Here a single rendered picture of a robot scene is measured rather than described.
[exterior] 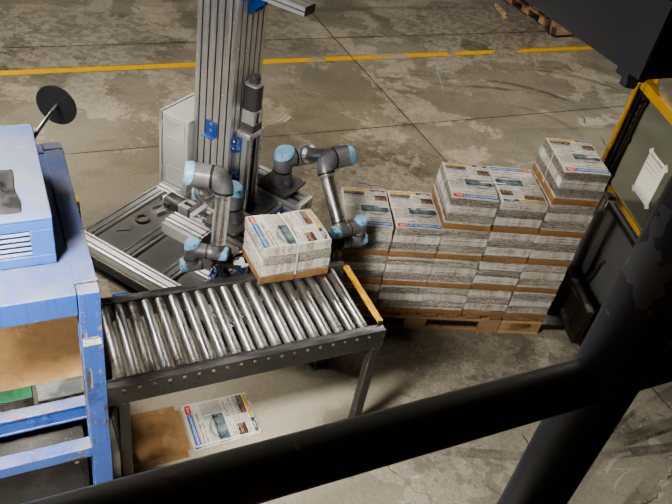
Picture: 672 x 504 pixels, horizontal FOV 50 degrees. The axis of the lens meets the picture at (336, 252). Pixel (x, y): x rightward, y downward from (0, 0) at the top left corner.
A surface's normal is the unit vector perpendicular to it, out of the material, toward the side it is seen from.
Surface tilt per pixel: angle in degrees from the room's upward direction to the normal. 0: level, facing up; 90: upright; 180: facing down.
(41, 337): 0
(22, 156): 0
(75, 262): 0
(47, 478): 90
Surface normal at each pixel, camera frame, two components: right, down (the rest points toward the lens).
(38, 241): 0.40, 0.63
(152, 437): 0.15, -0.77
